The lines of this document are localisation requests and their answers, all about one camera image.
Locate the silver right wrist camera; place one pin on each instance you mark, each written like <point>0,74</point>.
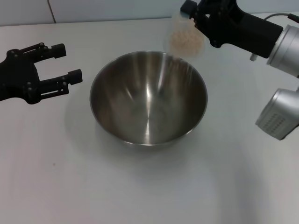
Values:
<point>275,114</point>

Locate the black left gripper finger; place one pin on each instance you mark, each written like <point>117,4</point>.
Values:
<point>74,77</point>
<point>58,51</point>

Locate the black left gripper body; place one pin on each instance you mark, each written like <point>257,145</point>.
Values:
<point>16,77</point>

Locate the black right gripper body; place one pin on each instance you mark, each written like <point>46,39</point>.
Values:
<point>238,30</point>

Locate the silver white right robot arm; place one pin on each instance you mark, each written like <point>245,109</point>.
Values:
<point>287,51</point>

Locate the stainless steel bowl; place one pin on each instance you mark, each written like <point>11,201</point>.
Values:
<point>147,105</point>

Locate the white rice grains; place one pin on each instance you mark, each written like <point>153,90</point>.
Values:
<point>187,43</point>

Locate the clear plastic measuring cup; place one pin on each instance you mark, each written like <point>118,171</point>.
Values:
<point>177,25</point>

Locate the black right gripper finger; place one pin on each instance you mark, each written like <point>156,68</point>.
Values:
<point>202,22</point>
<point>189,6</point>

